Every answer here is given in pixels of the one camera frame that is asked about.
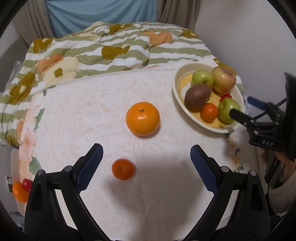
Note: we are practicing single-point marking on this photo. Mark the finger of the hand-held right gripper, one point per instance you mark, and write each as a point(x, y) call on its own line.
point(240, 117)
point(257, 102)

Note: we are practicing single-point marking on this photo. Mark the red cherry tomato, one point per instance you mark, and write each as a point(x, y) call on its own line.
point(27, 184)
point(225, 96)

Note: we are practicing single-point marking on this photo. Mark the brown kiwi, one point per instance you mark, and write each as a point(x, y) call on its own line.
point(196, 97)

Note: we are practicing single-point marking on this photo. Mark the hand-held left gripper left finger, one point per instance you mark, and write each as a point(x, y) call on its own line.
point(89, 169)

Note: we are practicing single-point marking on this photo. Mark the beige curtain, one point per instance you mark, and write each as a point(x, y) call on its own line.
point(32, 20)
point(178, 11)

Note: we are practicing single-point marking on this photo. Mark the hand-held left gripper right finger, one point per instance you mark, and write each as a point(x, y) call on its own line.
point(204, 170)

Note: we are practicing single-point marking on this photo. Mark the orange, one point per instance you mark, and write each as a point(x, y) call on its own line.
point(19, 192)
point(143, 118)

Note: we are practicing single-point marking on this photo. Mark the green apple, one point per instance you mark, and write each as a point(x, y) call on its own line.
point(225, 109)
point(202, 77)

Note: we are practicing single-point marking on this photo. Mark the floral striped blanket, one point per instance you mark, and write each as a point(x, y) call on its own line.
point(92, 53)

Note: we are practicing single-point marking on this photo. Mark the person's right hand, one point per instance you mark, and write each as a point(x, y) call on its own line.
point(289, 169)

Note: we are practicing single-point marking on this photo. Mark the cream bowl with cartoon print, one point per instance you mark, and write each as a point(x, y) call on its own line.
point(185, 82)

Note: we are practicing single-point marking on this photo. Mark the yellow red apple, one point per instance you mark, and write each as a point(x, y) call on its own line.
point(223, 80)

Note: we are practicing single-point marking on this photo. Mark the person's right forearm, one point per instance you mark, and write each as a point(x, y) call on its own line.
point(284, 197)

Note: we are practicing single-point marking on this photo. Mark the blue cloth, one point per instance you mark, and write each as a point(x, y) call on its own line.
point(101, 16)

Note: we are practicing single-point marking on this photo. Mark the small tangerine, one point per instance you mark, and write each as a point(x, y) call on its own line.
point(209, 112)
point(123, 169)

